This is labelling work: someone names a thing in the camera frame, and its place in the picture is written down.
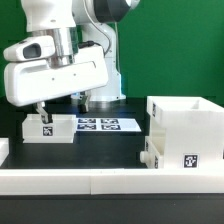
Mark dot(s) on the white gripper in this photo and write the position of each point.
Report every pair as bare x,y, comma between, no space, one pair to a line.
34,81

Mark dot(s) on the white drawer box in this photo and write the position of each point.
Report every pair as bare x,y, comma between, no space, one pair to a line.
61,130
153,154

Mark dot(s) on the white front drawer box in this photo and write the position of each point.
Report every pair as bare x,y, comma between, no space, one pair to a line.
153,154

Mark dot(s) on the white drawer cabinet frame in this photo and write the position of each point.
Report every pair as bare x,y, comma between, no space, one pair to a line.
192,129

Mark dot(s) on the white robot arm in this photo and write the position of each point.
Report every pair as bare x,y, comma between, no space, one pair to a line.
72,50

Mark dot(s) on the printed marker sheet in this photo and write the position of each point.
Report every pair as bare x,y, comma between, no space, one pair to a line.
107,125

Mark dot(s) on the white left barrier wall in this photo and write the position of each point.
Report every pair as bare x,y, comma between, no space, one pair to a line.
4,149

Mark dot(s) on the white barrier wall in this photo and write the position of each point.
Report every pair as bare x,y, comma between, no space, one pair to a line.
4,149
112,181

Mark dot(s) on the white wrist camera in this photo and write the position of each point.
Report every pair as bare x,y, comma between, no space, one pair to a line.
31,48

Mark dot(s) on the white front barrier wall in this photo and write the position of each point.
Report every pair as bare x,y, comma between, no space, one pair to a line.
112,181

